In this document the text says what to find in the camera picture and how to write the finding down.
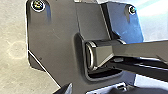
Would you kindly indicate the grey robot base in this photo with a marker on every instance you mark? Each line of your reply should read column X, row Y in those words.
column 56, row 36

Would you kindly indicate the base bolt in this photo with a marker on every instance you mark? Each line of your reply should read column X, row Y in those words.
column 37, row 5
column 131, row 10

